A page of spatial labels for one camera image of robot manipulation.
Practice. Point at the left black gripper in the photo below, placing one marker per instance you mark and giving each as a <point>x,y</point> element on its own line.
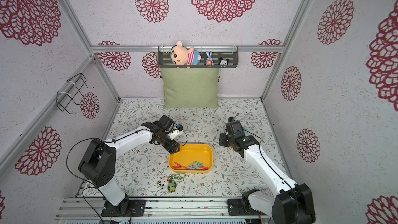
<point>170,148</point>

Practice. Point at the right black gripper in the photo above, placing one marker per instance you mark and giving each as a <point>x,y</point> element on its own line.
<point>227,140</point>

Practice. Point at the yellow plastic storage box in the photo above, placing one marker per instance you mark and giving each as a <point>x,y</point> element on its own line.
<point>189,153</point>

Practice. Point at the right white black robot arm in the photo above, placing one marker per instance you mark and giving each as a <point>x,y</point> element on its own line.
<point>289,202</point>

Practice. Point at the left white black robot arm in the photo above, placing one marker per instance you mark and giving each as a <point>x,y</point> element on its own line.
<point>98,164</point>

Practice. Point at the green square pillow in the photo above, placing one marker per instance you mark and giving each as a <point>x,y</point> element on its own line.
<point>190,88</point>

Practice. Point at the pink boy plush doll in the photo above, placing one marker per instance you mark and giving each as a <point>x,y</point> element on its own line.
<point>180,55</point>

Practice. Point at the black white mouse figure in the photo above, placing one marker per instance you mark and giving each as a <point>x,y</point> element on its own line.
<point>223,61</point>

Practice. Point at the small blue bunny figure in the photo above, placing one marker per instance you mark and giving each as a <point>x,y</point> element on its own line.
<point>209,60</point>

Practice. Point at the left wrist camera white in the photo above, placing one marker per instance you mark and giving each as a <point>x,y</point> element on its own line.
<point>176,131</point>

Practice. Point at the cow plush keychain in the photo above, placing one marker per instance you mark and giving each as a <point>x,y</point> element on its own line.
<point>163,182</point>

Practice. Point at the green toy keychain with chain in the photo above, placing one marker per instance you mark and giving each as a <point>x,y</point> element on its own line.
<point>172,181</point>

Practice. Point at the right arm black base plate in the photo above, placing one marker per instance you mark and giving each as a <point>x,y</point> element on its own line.
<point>249,206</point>

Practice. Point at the dark metal wall shelf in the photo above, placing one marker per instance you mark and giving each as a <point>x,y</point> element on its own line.
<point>202,57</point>

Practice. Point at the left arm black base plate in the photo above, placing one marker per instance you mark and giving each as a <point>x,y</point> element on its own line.
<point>127,208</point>

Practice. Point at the black wire wall rack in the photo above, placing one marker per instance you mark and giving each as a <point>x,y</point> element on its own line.
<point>74,87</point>

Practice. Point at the aluminium front rail frame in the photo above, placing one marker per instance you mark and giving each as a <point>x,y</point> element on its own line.
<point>163,210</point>

